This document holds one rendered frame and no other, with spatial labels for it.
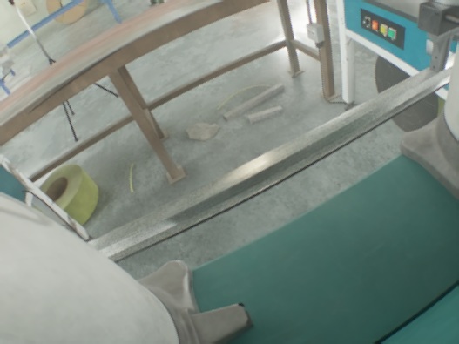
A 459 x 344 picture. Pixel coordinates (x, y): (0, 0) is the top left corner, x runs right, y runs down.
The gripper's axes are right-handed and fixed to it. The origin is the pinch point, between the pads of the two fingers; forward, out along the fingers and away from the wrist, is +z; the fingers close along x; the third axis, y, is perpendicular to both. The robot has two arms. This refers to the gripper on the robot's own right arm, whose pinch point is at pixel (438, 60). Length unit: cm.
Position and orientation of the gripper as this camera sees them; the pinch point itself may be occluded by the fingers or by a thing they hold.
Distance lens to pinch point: 67.9
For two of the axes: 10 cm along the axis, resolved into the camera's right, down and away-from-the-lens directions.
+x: 8.9, -4.5, 0.4
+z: 2.9, 6.4, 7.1
